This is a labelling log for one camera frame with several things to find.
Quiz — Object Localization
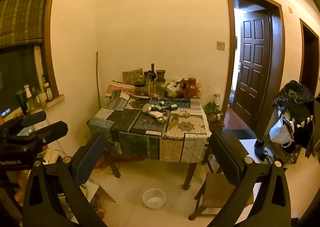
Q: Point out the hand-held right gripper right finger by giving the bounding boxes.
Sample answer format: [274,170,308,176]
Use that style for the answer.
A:
[208,132,298,227]

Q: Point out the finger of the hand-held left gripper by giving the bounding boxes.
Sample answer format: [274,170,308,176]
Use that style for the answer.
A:
[6,121,68,143]
[21,111,47,128]

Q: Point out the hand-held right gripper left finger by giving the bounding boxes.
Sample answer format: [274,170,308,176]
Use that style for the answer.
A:
[22,133,108,227]

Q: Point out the dark green bottle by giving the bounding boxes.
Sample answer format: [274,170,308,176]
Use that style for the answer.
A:
[15,89,28,115]

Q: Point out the white floor mat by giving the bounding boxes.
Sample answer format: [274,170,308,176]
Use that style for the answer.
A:
[239,138,275,165]

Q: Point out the white capped bottle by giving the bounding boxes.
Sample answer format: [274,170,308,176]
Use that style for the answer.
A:
[23,84,34,110]

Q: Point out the dark doormat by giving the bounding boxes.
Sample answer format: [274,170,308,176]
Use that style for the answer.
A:
[222,129,258,140]

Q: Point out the small brown bottle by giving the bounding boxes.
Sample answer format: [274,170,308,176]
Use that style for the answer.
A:
[46,83,54,102]

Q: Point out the dark wooden side table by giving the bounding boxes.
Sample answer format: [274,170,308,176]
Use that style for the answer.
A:
[207,117,225,138]

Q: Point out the wooden stool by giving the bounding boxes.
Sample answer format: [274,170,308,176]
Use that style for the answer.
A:
[189,172,255,220]

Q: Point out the black boots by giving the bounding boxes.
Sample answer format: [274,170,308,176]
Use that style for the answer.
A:
[254,139,268,162]

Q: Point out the cardboard sheet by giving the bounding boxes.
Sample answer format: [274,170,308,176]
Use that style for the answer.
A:
[85,183,117,209]

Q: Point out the green leafy bag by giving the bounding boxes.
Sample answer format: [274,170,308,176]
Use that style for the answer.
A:
[204,102,220,115]

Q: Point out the patchwork tablecloth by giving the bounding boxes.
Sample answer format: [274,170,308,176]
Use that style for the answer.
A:
[87,90,210,163]

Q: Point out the white hanging bag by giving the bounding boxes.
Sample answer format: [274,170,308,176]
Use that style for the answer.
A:
[269,117,294,148]

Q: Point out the thin wooden stick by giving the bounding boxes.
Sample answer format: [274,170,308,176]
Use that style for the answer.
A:
[96,52,101,108]

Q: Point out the pink patterned box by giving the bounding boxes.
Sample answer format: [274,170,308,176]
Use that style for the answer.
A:
[105,80,135,97]

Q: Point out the red thermos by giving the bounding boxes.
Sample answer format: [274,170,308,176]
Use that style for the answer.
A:
[184,77,198,98]

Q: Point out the black lidded glass jar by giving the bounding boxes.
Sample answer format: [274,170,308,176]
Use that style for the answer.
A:
[134,82,148,96]

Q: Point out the clothes rack with bags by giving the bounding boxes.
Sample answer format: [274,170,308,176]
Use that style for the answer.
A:
[272,80,320,157]

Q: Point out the clear glass bottle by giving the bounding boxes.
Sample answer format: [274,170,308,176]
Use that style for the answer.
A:
[146,71,154,93]

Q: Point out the brown panelled door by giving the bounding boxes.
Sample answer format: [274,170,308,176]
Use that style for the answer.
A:
[231,9,272,131]

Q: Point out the bamboo window blind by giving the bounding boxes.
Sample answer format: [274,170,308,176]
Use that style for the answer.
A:
[0,0,57,49]

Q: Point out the brown window frame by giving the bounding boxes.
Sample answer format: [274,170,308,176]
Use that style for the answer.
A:
[44,0,62,97]

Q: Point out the brown wooden door frame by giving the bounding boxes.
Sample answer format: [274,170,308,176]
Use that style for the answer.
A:
[224,0,286,140]
[299,18,320,97]

